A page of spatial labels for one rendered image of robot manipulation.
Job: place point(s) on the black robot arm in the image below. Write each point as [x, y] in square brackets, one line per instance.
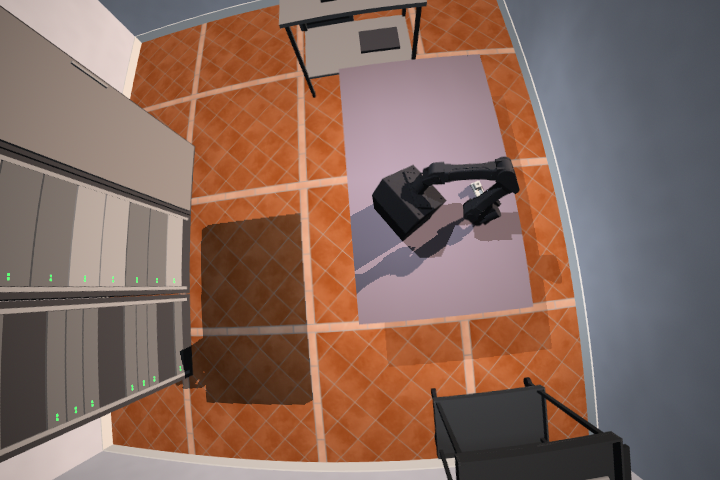
[438, 173]

